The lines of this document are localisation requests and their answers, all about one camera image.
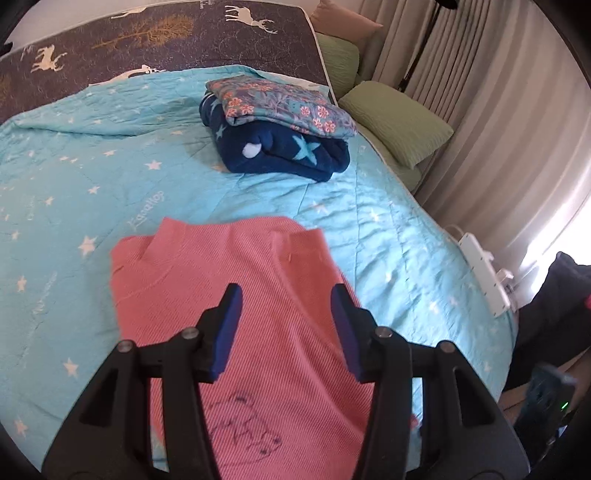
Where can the light blue star quilt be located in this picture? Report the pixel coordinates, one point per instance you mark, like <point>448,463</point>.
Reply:
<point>114,160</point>

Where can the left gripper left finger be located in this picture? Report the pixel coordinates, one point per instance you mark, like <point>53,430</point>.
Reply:
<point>106,435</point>

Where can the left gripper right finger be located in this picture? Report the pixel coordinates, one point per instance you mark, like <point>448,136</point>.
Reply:
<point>431,416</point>

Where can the white power strip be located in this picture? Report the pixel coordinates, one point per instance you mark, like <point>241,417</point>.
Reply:
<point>494,283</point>

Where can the navy star fleece blanket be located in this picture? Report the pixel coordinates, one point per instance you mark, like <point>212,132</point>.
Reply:
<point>261,147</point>

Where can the pink knit shirt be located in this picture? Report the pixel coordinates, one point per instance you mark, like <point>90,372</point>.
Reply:
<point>286,406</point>

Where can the pink brown pillow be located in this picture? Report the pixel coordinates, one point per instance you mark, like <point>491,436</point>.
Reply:
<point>333,20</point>

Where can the beige curtain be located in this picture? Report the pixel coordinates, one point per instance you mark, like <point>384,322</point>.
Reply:
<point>516,172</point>

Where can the green pillow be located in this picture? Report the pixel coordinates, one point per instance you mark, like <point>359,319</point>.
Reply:
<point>342,60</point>
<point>409,130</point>

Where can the floral folded cloth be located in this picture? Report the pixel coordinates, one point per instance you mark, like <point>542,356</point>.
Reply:
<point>247,98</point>

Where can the black bag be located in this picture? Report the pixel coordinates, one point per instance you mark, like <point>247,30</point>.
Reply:
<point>554,327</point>

